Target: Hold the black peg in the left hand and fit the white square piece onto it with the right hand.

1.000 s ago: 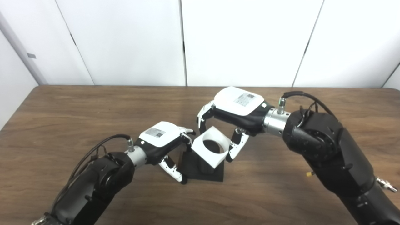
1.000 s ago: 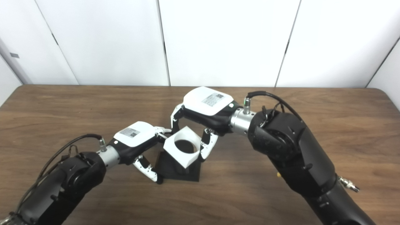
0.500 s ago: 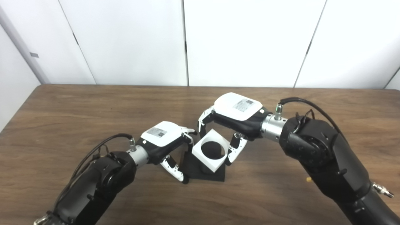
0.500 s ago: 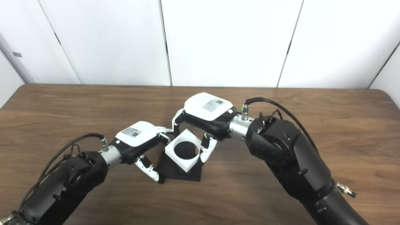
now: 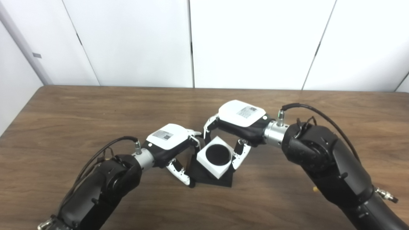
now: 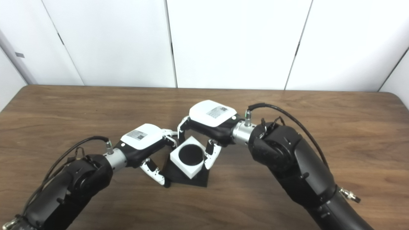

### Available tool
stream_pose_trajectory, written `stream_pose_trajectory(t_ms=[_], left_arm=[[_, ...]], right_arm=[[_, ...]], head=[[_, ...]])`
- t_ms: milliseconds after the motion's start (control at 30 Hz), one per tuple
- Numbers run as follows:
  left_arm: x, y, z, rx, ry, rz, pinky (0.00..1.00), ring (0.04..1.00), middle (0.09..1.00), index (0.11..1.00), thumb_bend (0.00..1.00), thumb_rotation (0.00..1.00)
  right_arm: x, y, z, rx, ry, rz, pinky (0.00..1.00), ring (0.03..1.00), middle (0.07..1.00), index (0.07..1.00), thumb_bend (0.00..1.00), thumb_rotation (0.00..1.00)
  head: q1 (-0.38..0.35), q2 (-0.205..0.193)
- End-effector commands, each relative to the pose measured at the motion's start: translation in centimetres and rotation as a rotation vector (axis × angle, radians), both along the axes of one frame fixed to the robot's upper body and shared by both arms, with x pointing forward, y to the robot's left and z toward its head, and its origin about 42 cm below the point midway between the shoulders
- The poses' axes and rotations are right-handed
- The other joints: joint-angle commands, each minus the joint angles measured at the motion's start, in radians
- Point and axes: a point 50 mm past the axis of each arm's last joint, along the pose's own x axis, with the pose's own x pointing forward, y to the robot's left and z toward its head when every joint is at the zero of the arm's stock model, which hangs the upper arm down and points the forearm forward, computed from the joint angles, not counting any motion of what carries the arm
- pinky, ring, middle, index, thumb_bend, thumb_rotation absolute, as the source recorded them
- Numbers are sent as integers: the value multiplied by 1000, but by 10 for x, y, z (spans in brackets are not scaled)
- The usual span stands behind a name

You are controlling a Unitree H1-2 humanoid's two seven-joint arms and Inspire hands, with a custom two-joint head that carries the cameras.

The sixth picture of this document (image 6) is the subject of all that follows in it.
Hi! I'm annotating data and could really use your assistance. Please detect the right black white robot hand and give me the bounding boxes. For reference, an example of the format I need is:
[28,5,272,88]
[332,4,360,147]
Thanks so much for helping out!
[177,100,245,170]

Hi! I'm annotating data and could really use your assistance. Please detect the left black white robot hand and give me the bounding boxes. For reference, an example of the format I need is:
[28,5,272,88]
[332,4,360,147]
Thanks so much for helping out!
[113,124,179,188]

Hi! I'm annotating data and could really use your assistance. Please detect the black peg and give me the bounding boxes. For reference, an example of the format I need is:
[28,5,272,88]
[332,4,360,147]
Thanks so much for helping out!
[161,144,211,188]

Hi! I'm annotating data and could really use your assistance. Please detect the white square piece with hole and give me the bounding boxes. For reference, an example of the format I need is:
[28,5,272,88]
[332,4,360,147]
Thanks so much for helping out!
[170,136,206,180]

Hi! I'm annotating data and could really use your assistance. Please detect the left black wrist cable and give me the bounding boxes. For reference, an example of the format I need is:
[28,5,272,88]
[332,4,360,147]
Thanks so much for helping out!
[22,136,115,218]

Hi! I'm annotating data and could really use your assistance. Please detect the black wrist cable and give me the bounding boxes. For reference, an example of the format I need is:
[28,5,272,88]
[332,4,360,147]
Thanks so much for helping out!
[244,103,361,203]
[22,136,115,218]

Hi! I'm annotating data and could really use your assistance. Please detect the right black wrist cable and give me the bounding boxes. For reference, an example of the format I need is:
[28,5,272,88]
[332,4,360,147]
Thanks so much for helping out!
[244,103,361,203]

